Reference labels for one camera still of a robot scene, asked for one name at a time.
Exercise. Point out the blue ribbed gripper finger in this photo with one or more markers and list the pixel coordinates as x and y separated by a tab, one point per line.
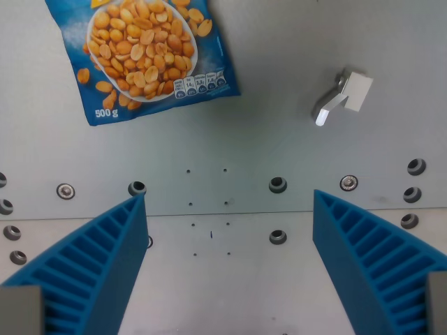
115	251
342	244

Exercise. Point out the silver screw with washer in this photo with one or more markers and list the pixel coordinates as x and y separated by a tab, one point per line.
65	191
349	183

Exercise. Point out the blue peanut bag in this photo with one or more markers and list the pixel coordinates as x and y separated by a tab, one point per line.
146	52

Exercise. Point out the small aluminium bracket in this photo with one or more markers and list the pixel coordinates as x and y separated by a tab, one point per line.
356	89

